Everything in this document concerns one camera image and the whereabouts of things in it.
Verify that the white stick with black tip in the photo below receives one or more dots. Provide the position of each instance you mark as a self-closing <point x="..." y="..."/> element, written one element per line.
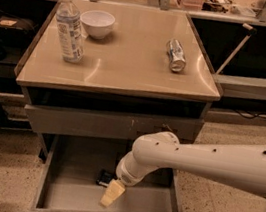
<point x="250" y="32"/>

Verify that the closed grey top drawer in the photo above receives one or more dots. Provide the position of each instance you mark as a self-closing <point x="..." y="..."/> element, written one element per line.
<point x="118" y="125"/>

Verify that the white ceramic bowl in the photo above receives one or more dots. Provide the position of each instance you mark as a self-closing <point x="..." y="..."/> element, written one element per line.
<point x="97" y="23"/>

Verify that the black bag on left shelf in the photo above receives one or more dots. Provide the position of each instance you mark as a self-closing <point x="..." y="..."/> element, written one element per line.
<point x="15" y="33"/>

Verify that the open grey middle drawer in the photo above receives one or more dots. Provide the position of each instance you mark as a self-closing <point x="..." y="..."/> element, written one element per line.
<point x="68" y="183"/>

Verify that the grey drawer cabinet with counter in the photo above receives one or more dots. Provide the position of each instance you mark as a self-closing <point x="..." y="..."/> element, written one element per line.
<point x="127" y="71"/>

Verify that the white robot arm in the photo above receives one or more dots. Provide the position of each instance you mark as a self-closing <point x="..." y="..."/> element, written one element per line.
<point x="239" y="166"/>

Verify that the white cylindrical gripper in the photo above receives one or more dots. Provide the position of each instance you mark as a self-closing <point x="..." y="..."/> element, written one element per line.
<point x="127" y="177"/>

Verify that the clear plastic water bottle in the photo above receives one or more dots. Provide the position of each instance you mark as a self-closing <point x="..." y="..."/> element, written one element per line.
<point x="69" y="31"/>

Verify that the silver blue soda can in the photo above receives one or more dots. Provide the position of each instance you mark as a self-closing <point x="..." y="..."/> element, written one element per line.
<point x="176" y="55"/>

